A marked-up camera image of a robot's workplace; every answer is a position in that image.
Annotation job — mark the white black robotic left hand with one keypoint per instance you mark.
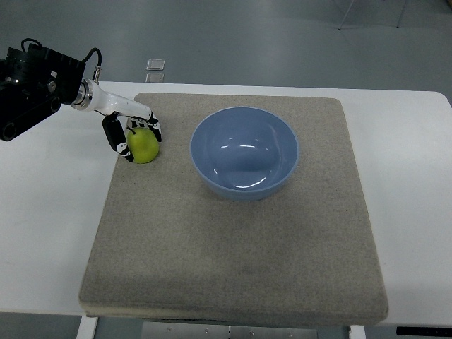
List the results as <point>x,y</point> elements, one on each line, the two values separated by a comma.
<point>118,113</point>

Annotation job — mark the grey felt mat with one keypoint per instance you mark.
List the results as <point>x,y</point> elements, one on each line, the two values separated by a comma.
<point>169,248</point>

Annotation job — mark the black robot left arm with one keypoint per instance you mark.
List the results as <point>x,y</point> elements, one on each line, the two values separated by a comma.
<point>36,81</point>

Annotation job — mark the metal floor plate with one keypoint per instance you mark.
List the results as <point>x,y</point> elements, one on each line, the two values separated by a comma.
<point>155,65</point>
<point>154,78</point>

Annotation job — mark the blue ceramic bowl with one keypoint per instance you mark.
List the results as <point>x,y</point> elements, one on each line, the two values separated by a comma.
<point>244,153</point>

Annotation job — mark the white table leg frame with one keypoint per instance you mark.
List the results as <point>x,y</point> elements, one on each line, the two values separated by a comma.
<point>87,327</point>

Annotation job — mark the lower metal floor plate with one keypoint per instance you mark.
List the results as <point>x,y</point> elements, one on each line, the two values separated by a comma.
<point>154,78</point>

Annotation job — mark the black table control panel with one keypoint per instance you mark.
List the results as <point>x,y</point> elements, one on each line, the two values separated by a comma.
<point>424,331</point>

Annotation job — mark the metal table crossbar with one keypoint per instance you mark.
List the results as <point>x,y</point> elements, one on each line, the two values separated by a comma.
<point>191,330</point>

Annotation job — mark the green pear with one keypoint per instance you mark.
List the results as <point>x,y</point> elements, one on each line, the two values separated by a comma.
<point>143,145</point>

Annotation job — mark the upper metal floor plate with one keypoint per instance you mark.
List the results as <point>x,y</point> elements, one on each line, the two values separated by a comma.
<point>155,65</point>

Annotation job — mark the metal chair legs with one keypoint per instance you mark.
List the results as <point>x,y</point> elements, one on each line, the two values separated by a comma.
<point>363,14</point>

